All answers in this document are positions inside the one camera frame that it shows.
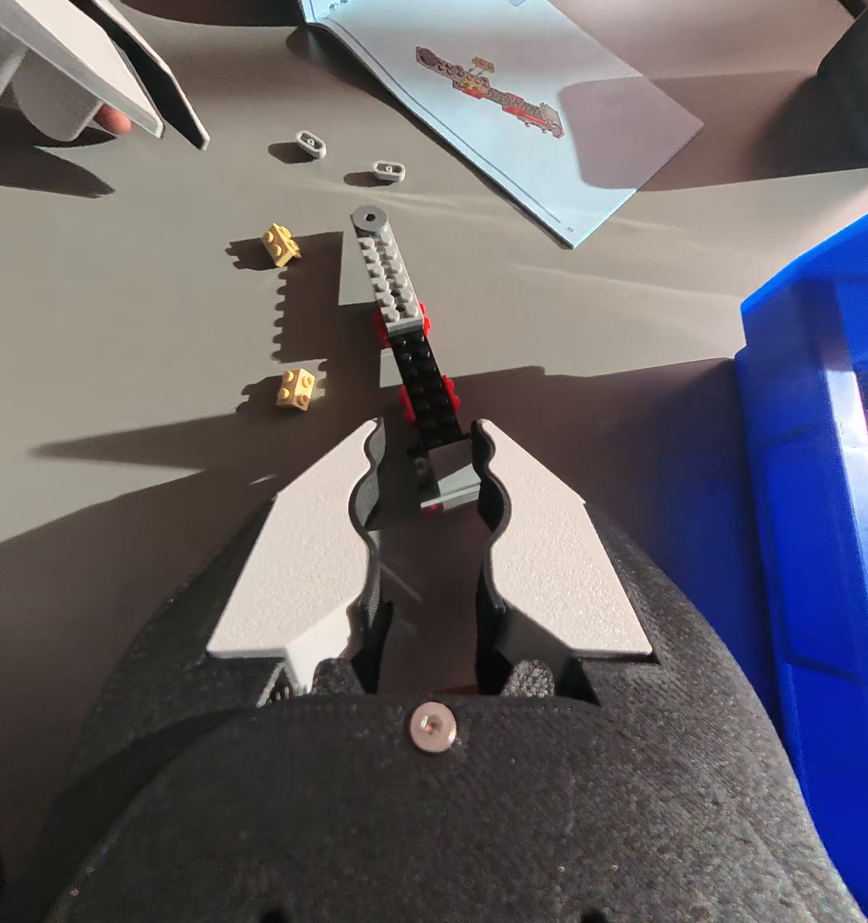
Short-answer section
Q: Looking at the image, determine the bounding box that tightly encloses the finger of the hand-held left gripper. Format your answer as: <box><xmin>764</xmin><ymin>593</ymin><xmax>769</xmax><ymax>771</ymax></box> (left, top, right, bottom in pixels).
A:
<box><xmin>0</xmin><ymin>0</ymin><xmax>165</xmax><ymax>140</ymax></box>
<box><xmin>86</xmin><ymin>0</ymin><xmax>212</xmax><ymax>151</ymax></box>

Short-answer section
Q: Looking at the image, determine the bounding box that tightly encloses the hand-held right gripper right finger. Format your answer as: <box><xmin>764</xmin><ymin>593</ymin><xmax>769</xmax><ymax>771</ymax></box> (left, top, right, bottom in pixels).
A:
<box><xmin>472</xmin><ymin>418</ymin><xmax>656</xmax><ymax>695</ymax></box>

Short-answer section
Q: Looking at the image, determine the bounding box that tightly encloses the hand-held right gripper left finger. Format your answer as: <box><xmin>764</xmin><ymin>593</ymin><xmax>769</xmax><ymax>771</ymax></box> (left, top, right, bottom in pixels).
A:
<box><xmin>206</xmin><ymin>417</ymin><xmax>397</xmax><ymax>695</ymax></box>

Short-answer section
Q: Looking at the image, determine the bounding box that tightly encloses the tan toy brick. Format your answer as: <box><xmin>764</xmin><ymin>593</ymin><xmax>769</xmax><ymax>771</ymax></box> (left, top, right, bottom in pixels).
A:
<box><xmin>261</xmin><ymin>222</ymin><xmax>302</xmax><ymax>269</ymax></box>
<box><xmin>275</xmin><ymin>368</ymin><xmax>317</xmax><ymax>412</ymax></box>

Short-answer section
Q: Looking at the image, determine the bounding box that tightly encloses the blue plastic bin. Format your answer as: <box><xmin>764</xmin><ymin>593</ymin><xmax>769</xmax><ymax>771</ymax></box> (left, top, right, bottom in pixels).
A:
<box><xmin>735</xmin><ymin>200</ymin><xmax>868</xmax><ymax>923</ymax></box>

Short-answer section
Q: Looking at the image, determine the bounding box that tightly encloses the long toy brick assembly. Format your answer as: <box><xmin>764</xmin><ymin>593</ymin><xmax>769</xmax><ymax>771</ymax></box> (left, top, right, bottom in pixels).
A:
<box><xmin>351</xmin><ymin>205</ymin><xmax>481</xmax><ymax>514</ymax></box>

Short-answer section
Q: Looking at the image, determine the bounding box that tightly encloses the toy brick instruction booklet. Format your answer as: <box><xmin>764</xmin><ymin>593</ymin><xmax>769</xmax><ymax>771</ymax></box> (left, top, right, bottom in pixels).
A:
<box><xmin>297</xmin><ymin>0</ymin><xmax>705</xmax><ymax>249</ymax></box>

